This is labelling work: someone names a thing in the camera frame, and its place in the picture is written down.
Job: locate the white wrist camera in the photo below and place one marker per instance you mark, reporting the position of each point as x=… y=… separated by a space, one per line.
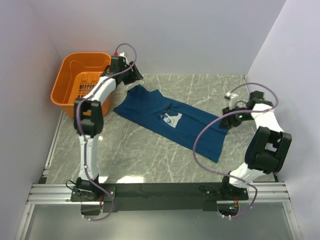
x=232 y=99
x=121 y=54

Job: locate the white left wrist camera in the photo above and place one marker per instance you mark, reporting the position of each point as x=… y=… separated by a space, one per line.
x=121 y=54

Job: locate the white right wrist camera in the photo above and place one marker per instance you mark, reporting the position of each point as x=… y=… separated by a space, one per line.
x=232 y=99

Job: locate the blue t shirt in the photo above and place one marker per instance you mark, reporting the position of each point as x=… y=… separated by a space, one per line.
x=174 y=120

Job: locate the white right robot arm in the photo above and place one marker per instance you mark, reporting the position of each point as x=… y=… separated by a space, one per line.
x=268 y=148

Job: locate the black base beam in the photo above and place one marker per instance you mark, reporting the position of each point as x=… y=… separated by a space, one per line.
x=158 y=196

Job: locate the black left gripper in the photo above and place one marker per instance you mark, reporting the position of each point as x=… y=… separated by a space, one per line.
x=135 y=75

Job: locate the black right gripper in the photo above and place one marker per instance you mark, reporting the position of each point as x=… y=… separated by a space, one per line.
x=226 y=122

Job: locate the orange plastic basket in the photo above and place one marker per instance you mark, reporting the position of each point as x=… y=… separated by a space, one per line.
x=78 y=74

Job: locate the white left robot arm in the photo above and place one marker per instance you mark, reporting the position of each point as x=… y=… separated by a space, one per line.
x=89 y=121

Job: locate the aluminium frame rail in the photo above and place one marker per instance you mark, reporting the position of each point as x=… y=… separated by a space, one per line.
x=59 y=194

